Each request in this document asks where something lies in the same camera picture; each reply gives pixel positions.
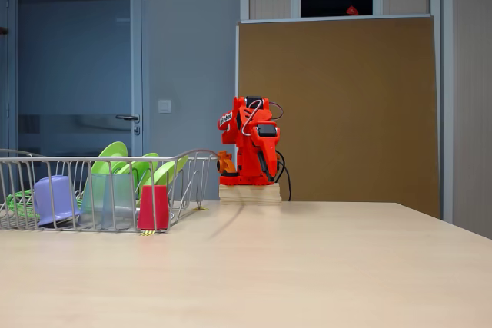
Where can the orange-red gripper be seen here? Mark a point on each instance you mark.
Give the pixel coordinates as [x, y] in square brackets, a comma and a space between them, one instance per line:
[267, 150]

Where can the green plastic plate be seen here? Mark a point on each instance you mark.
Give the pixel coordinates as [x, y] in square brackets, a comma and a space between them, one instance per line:
[144, 168]
[169, 172]
[113, 151]

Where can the red plastic cup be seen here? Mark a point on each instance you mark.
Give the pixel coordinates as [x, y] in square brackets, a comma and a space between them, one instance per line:
[153, 209]

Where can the translucent grey plastic cup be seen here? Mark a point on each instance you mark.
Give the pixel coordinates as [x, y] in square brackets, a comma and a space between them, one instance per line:
[121, 201]
[90, 201]

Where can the purple plastic mug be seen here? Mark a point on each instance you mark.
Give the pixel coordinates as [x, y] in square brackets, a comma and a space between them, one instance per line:
[55, 199]

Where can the orange-red robot arm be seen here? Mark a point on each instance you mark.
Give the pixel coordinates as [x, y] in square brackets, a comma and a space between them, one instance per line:
[246, 166]

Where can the wooden base block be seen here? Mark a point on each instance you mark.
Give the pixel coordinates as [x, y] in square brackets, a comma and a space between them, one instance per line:
[250, 194]

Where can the light orange table clamp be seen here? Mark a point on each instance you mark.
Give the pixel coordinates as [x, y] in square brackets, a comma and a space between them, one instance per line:
[225, 163]

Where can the small yellow tape marker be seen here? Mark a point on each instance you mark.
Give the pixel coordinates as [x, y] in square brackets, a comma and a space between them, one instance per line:
[200, 208]

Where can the brown pin board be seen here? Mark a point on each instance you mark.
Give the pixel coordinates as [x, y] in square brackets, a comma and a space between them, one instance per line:
[384, 113]

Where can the yellow black striped tape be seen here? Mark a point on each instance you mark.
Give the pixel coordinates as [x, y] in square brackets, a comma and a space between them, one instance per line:
[147, 232]

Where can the small red object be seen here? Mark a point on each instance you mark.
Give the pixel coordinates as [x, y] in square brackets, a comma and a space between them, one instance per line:
[351, 10]

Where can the grey glazed door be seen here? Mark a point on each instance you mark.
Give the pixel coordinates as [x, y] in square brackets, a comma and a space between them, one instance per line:
[77, 55]

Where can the white light switch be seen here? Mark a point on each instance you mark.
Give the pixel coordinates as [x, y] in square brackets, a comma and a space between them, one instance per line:
[165, 106]

